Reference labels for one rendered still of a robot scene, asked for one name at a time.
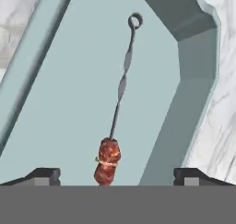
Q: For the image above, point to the kebab skewer with meat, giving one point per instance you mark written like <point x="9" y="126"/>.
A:
<point x="107" y="160"/>

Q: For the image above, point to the pale blue tupperware container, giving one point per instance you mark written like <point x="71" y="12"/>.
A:
<point x="86" y="89"/>

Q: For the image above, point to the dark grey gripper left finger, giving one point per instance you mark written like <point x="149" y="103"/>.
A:
<point x="46" y="176"/>

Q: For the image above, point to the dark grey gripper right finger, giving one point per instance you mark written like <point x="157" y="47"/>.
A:
<point x="190" y="176"/>

